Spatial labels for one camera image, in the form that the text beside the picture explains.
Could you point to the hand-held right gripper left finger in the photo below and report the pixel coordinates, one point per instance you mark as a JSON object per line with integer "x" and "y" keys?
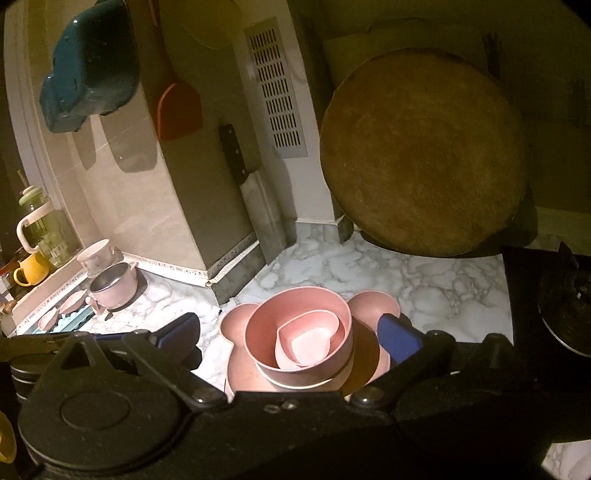
{"x": 178, "y": 337}

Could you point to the grey vent grille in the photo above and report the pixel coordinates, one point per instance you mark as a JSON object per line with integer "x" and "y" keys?
{"x": 277, "y": 87}

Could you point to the white cup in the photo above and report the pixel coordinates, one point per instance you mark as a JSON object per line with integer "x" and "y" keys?
{"x": 94, "y": 249}

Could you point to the yellow mug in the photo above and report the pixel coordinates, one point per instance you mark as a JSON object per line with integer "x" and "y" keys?
{"x": 34, "y": 267}

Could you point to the pink bowl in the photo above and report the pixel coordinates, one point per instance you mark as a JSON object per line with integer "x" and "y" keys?
{"x": 263, "y": 332}

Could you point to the cream bowl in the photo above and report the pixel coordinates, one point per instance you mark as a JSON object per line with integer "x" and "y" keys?
{"x": 295, "y": 382}

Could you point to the pale cutting board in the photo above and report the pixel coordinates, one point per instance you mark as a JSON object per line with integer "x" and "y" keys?
{"x": 351, "y": 55}

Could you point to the round wooden cutting board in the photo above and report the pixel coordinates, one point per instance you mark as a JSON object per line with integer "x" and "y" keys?
{"x": 425, "y": 152}

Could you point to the black stove burner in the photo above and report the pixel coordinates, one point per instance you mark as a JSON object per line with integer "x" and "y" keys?
{"x": 568, "y": 300}

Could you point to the orange spatula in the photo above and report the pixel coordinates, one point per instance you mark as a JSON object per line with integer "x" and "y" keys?
{"x": 180, "y": 113}

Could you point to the teal ice tray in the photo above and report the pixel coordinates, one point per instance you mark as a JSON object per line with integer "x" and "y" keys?
{"x": 74, "y": 321}

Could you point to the pink bear-shaped plate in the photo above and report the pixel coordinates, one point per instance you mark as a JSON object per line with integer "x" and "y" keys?
{"x": 240, "y": 369}

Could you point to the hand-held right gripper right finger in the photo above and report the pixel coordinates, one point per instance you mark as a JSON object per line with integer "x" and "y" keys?
{"x": 397, "y": 339}

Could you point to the brown jar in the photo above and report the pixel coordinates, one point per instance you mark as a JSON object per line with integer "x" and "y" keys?
{"x": 8, "y": 277}

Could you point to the pink heart-shaped dish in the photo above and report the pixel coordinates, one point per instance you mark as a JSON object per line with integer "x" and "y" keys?
{"x": 309, "y": 346}

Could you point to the green glass pitcher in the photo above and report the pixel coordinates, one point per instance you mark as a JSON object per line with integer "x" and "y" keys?
{"x": 46, "y": 230}

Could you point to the black gas stove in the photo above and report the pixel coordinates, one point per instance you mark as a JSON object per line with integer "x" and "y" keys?
{"x": 521, "y": 300}

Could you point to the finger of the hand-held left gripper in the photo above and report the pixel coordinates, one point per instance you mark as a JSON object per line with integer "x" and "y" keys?
{"x": 111, "y": 338}

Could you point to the clear glass jar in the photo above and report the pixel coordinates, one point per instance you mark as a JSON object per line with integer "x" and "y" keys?
{"x": 115, "y": 265}

